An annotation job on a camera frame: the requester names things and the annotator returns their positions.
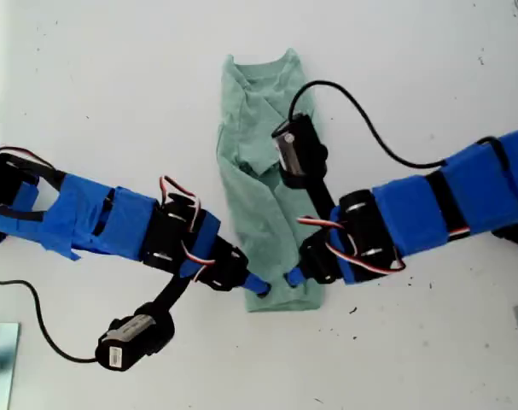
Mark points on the steel base plate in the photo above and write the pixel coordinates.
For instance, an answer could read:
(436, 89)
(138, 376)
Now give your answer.
(7, 363)

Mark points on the black camera stalk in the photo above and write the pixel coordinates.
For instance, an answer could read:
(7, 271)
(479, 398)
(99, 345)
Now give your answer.
(324, 200)
(173, 294)

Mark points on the green t-shirt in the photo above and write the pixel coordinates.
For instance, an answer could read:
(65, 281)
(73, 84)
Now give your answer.
(250, 205)

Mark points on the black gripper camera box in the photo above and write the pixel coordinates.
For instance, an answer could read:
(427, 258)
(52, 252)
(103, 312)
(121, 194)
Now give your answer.
(303, 149)
(130, 337)

